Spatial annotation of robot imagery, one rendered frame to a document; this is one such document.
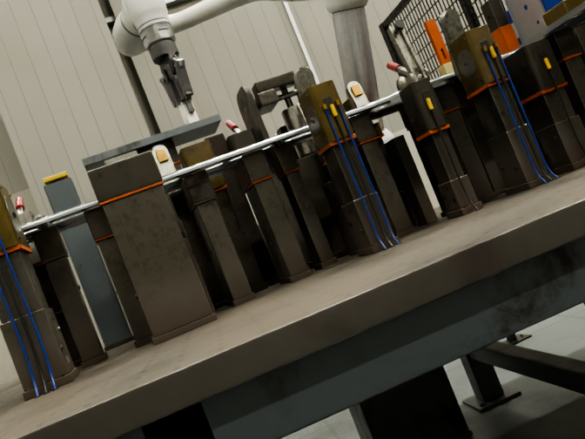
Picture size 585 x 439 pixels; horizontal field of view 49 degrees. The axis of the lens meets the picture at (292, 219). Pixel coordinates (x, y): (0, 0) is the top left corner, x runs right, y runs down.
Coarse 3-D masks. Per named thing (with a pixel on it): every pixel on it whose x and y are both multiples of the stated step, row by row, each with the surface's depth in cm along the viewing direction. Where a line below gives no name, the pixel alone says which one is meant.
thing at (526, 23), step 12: (504, 0) 167; (516, 0) 164; (528, 0) 160; (540, 0) 156; (516, 12) 166; (528, 12) 162; (540, 12) 158; (516, 24) 167; (528, 24) 163; (540, 24) 159; (528, 36) 165
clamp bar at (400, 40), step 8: (400, 24) 169; (392, 32) 171; (400, 32) 172; (392, 40) 172; (400, 40) 172; (408, 40) 171; (400, 48) 170; (408, 48) 171; (400, 56) 171; (408, 56) 171; (416, 56) 170; (408, 64) 169; (416, 64) 170; (408, 72) 170; (424, 72) 169; (416, 80) 168
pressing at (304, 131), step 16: (432, 80) 141; (448, 80) 154; (352, 112) 139; (384, 112) 162; (304, 128) 136; (256, 144) 133; (272, 144) 143; (208, 160) 131; (224, 160) 140; (176, 176) 135; (80, 208) 124; (32, 224) 121; (48, 224) 132; (64, 224) 140; (80, 224) 141; (32, 240) 138
